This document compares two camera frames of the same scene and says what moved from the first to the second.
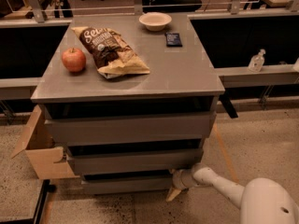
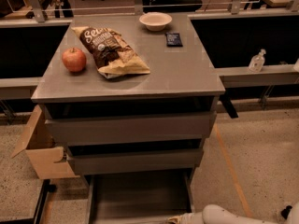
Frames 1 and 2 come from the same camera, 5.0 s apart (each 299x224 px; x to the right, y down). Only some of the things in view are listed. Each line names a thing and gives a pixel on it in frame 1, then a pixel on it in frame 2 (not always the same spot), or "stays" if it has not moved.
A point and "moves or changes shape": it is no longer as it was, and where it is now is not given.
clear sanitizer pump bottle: (257, 62) stays
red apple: (74, 59) stays
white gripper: (178, 179) → (189, 218)
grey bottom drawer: (127, 186) moves or changes shape
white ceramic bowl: (155, 21) stays
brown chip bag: (106, 49) stays
